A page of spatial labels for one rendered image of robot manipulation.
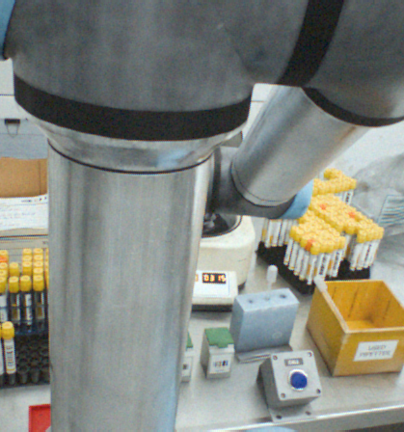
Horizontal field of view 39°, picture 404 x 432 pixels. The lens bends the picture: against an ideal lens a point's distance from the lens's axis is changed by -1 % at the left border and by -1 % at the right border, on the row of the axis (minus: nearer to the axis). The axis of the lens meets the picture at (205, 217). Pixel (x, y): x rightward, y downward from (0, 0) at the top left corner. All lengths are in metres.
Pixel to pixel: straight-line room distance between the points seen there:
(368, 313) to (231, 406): 0.35
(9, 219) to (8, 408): 0.43
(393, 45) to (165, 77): 0.09
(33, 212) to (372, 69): 1.02
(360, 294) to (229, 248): 0.25
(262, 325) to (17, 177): 0.61
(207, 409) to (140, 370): 0.58
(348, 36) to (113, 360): 0.20
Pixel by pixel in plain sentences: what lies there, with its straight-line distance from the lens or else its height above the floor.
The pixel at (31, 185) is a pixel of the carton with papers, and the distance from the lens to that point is 1.28.
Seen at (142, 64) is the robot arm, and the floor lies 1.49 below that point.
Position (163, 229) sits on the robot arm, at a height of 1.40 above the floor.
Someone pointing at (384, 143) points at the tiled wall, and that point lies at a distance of 1.55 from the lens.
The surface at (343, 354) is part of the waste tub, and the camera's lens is 0.98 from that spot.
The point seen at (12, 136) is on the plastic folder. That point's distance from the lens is 1.29.
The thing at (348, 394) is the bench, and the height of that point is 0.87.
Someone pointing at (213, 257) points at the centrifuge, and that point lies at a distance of 1.07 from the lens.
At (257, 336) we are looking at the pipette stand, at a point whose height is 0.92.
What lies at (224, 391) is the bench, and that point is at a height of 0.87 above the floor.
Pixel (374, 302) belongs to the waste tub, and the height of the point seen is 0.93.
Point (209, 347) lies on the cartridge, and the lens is 0.92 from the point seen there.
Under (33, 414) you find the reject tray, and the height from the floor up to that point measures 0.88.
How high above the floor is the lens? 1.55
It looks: 30 degrees down
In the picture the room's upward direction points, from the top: 7 degrees clockwise
